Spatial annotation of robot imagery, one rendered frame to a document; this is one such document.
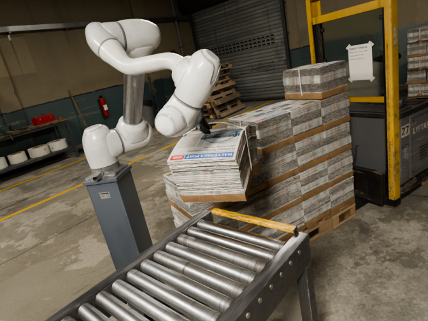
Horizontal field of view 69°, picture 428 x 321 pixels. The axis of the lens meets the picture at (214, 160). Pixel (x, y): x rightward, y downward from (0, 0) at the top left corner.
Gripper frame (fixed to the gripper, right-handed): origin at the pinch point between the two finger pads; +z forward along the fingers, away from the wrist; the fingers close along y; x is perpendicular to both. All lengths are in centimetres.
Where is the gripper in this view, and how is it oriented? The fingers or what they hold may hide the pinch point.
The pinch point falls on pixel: (209, 107)
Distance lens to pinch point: 134.5
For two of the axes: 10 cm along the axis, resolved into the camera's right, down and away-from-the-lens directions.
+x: 9.3, -0.5, -3.5
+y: 1.5, 9.6, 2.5
